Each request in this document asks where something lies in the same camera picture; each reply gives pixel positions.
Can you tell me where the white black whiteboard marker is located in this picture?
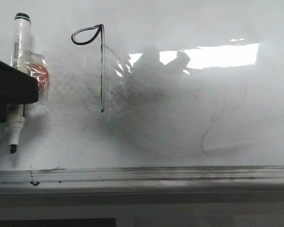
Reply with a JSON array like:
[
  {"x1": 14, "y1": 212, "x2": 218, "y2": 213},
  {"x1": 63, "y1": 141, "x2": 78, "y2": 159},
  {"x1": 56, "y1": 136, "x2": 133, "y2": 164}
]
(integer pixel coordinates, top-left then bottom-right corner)
[{"x1": 4, "y1": 12, "x2": 32, "y2": 155}]

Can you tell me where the red magnet under clear tape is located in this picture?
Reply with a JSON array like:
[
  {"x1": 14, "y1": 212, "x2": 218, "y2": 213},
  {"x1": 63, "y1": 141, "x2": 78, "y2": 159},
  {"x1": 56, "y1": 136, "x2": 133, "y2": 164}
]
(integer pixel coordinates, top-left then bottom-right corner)
[{"x1": 23, "y1": 51, "x2": 50, "y2": 100}]

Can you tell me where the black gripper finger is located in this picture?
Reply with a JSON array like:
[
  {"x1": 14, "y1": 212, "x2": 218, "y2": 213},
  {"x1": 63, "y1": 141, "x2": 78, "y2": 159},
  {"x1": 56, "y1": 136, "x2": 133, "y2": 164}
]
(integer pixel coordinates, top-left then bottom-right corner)
[{"x1": 0, "y1": 61, "x2": 39, "y2": 123}]

